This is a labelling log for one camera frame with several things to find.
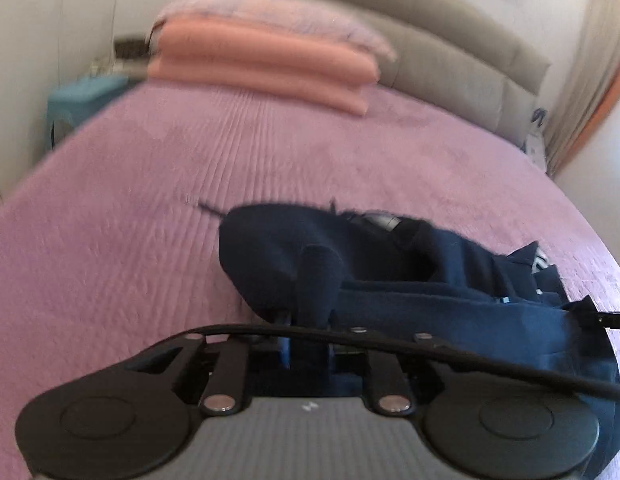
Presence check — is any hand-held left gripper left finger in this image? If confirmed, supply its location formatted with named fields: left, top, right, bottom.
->
left=124, top=310, right=293, bottom=417

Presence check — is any dark patterned bag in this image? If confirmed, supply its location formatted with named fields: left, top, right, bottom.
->
left=112, top=34, right=155, bottom=60

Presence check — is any white wardrobe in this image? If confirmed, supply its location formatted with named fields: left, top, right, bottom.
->
left=0, top=0, right=207, bottom=203

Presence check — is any white and blue paper bag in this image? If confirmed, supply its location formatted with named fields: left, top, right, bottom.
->
left=524, top=106, right=549, bottom=173

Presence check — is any pink quilted bedspread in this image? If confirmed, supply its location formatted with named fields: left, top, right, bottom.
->
left=0, top=80, right=620, bottom=441

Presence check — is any black cable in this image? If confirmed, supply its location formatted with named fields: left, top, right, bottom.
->
left=186, top=324, right=620, bottom=403

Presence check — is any beige padded headboard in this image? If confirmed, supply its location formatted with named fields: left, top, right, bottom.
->
left=197, top=0, right=553, bottom=148

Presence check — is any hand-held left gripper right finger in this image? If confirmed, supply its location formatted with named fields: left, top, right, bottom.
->
left=335, top=327, right=471, bottom=417

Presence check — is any teal plastic stool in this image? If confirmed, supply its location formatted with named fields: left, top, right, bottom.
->
left=45, top=74, right=138, bottom=148

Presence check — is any navy striped zip hoodie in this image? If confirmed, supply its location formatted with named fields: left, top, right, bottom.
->
left=197, top=199, right=620, bottom=480

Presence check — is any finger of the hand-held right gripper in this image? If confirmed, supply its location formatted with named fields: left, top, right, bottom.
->
left=582, top=309, right=610, bottom=331

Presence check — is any beige curtain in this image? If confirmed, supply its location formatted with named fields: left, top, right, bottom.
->
left=544, top=0, right=620, bottom=178

